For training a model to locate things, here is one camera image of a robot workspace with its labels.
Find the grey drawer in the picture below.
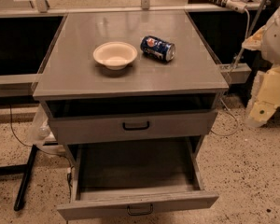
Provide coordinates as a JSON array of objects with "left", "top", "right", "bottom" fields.
[
  {"left": 49, "top": 110, "right": 217, "bottom": 145},
  {"left": 57, "top": 138, "right": 218, "bottom": 220}
]

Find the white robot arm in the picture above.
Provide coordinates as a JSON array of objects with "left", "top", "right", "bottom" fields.
[{"left": 242, "top": 7, "right": 280, "bottom": 127}]

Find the grey drawer cabinet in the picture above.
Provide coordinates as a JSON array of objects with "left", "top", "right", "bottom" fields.
[{"left": 33, "top": 10, "right": 230, "bottom": 161}]

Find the blue soda can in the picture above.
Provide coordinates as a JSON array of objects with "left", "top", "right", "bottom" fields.
[{"left": 140, "top": 35, "right": 175, "bottom": 62}]

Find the clear plastic bag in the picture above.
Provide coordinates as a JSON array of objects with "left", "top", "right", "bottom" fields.
[{"left": 27, "top": 105, "right": 65, "bottom": 155}]

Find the black floor stand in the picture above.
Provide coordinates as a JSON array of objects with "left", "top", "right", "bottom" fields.
[{"left": 0, "top": 145, "right": 38, "bottom": 212}]

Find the grey power cable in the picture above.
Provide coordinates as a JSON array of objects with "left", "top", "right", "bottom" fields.
[{"left": 210, "top": 8, "right": 251, "bottom": 138}]

